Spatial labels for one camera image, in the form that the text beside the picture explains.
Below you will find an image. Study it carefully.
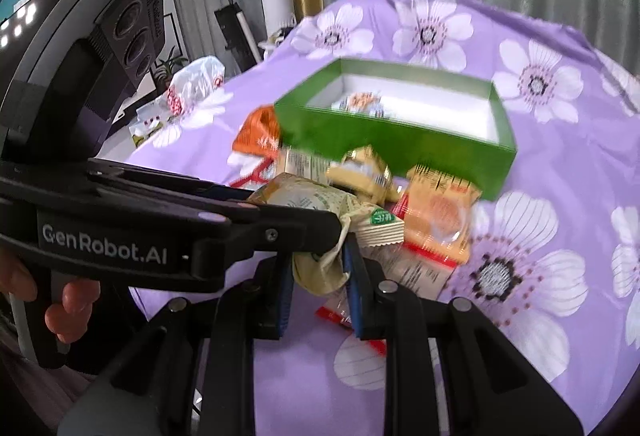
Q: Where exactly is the clear long biscuit packet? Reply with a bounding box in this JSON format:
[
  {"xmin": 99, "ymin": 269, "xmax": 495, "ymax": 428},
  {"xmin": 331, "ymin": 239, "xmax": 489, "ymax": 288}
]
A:
[{"xmin": 276, "ymin": 147, "xmax": 335, "ymax": 185}]

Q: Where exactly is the pale green snack packet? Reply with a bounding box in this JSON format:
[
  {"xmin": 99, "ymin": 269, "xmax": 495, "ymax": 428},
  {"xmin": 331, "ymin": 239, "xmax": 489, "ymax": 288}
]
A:
[{"xmin": 248, "ymin": 173, "xmax": 405, "ymax": 296}]

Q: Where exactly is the orange snack packet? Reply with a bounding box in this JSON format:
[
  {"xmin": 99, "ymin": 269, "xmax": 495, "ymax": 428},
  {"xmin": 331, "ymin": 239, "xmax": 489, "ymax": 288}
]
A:
[{"xmin": 232, "ymin": 106, "xmax": 281, "ymax": 159}]

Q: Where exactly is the gold black snack packet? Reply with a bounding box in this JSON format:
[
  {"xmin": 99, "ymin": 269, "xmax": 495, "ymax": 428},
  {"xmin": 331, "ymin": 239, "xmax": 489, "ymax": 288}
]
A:
[{"xmin": 326, "ymin": 146, "xmax": 400, "ymax": 205}]

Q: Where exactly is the yellow orange cracker packet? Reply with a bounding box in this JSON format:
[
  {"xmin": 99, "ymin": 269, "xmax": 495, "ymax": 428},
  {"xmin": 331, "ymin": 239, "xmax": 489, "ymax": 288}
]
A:
[{"xmin": 404, "ymin": 165, "xmax": 482, "ymax": 265}]

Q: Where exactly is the person's left hand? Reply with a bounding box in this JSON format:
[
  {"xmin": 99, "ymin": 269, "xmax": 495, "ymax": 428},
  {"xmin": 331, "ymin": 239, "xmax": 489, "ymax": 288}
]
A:
[{"xmin": 1, "ymin": 248, "xmax": 101, "ymax": 344}]

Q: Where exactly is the white plastic bag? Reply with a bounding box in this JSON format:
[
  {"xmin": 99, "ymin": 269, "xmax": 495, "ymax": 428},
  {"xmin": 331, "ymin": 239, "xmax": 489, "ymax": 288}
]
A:
[{"xmin": 129, "ymin": 56, "xmax": 232, "ymax": 148}]

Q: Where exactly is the purple floral tablecloth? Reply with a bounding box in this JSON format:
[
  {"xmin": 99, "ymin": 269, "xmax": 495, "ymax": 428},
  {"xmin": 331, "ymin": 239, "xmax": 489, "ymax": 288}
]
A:
[{"xmin": 127, "ymin": 0, "xmax": 639, "ymax": 433}]

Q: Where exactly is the black upright vacuum cleaner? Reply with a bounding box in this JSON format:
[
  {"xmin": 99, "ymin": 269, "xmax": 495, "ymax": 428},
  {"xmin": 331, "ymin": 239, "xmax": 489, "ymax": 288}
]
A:
[{"xmin": 214, "ymin": 0, "xmax": 262, "ymax": 72}]

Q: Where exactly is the peanut snack packet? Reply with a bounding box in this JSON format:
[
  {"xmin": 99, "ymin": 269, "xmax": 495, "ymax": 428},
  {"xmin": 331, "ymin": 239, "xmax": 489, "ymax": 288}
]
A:
[{"xmin": 331, "ymin": 92, "xmax": 385, "ymax": 118}]

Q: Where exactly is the white cylindrical appliance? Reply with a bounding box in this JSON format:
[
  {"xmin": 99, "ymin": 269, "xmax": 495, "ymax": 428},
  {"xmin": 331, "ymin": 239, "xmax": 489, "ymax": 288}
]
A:
[{"xmin": 262, "ymin": 0, "xmax": 296, "ymax": 36}]

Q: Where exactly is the green cardboard box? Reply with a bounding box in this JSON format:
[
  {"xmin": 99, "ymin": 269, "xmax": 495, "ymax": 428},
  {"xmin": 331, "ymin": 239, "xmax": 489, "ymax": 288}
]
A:
[{"xmin": 274, "ymin": 58, "xmax": 518, "ymax": 201}]

